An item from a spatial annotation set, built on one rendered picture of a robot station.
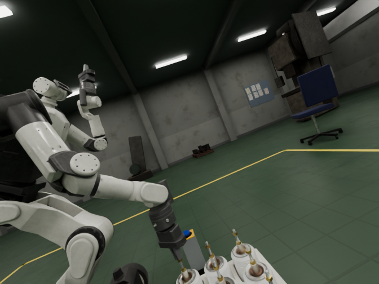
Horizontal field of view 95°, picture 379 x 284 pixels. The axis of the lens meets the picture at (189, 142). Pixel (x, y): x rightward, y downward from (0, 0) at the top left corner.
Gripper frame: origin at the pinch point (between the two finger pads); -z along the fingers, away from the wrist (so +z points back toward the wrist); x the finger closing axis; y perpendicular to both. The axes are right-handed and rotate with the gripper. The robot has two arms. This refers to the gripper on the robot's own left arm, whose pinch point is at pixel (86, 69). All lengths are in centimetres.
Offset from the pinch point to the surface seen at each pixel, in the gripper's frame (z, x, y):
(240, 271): 114, 73, -7
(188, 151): -7, -290, -640
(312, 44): -210, 227, -517
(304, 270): 126, 93, -34
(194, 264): 116, 50, -12
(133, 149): -49, -442, -454
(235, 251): 108, 71, -10
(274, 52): -247, 136, -544
